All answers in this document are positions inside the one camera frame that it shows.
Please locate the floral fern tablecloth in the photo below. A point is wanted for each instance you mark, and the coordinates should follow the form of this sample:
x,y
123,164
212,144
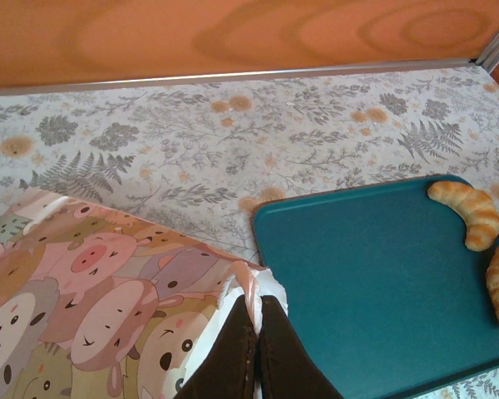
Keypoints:
x,y
191,145

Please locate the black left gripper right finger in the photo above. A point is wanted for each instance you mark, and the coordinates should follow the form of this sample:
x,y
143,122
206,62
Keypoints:
x,y
287,365

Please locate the long horizontal aluminium wall rail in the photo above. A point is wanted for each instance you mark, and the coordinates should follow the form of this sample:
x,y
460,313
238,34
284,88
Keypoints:
x,y
233,77

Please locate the curved fake croissant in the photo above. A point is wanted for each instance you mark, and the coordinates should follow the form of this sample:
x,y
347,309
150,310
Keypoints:
x,y
474,212

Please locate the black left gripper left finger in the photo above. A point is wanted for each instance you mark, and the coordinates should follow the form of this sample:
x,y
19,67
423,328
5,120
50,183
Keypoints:
x,y
224,361

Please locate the cartoon animal paper bag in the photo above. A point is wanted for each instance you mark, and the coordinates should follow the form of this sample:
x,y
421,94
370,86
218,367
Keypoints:
x,y
87,270

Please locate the teal plastic tray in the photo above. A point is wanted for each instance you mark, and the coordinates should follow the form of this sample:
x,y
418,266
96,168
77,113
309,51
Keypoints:
x,y
357,257

